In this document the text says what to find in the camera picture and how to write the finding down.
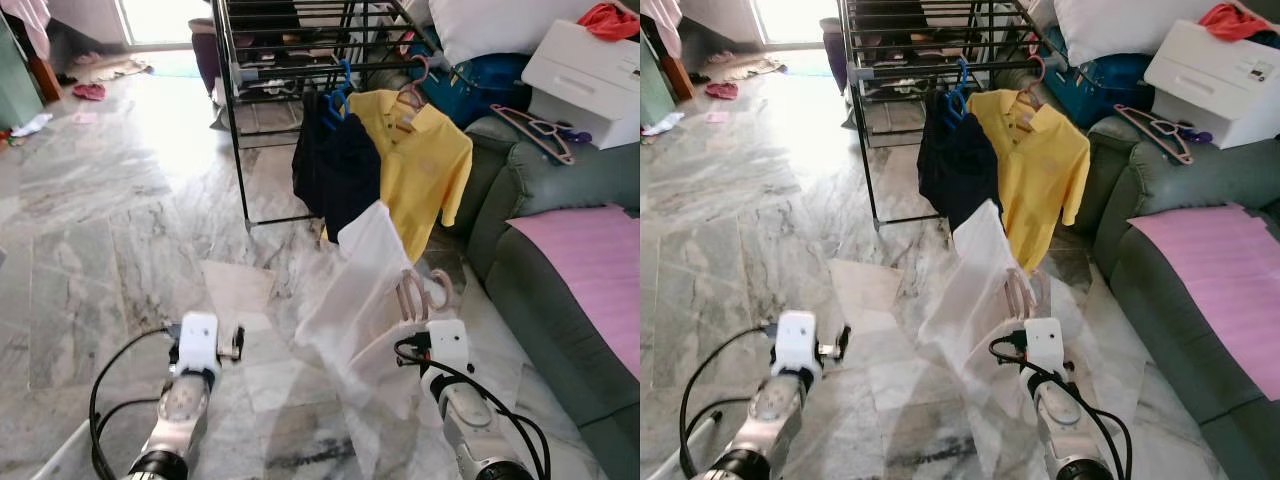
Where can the pink plastic hanger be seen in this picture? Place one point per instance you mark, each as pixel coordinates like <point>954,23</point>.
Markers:
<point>1018,292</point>
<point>412,295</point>

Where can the white garment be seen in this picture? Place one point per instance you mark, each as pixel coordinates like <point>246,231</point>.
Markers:
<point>975,290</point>
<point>365,290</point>

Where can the pink hanger stack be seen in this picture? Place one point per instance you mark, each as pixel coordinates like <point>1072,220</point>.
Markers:
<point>540,132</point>
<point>1160,132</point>

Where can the dark red hanger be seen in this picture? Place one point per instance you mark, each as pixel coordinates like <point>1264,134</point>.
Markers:
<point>1030,95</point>
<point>413,95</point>

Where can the blue plastic hanger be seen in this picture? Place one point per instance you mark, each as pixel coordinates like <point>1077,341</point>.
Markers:
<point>340,98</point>
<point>960,95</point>

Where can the green leather sofa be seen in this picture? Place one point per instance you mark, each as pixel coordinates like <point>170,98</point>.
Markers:
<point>1150,290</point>
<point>540,280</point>

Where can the yellow garment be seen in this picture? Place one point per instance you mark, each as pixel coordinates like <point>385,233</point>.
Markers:
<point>1040,170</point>
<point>420,170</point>

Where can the black shirt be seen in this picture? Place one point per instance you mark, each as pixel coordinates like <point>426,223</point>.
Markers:
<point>955,165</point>
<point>340,170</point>

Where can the pink mat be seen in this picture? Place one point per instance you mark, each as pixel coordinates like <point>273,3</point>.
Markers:
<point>590,270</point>
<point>1220,280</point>

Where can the black metal drying rack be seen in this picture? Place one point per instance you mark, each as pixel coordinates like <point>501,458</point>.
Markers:
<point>235,130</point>
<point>860,130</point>

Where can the pink paper sheet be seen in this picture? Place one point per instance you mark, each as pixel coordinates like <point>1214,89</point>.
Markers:
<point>717,117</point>

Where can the small purple object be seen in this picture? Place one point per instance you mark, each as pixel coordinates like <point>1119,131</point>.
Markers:
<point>578,135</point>
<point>1198,134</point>

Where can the red slippers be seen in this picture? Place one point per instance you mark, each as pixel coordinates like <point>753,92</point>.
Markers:
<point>721,91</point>
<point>89,92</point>

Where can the white paper sheet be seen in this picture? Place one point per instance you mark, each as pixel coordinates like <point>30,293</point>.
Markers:
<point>665,124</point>
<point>32,125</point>

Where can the dark purple garment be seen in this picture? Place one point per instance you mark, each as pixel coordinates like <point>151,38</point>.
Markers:
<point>835,55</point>
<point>207,55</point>

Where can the beige floor mat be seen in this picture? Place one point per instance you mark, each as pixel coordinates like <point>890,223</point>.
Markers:
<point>745,68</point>
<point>110,70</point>

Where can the white plastic box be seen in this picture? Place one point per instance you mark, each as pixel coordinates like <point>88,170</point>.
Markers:
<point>585,85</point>
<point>1215,85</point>

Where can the green plastic bin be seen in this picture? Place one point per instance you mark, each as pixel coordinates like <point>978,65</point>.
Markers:
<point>655,85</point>
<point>18,85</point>

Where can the white pillow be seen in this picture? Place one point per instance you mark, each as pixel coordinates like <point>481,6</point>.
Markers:
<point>1120,30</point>
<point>500,30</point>

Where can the pink hanging garment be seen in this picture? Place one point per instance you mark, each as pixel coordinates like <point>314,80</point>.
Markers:
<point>30,25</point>
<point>662,25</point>

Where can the red cloth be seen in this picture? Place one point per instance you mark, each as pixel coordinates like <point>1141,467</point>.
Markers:
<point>608,20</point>
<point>1232,20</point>

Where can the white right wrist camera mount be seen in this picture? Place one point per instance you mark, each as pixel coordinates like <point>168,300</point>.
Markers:
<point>448,350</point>
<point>1044,345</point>

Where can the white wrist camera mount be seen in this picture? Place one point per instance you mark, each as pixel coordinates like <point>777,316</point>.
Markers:
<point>448,350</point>
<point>1044,345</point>
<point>198,340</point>
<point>797,340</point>

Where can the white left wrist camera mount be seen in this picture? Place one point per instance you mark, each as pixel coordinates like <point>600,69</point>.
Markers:
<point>198,340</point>
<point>797,340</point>

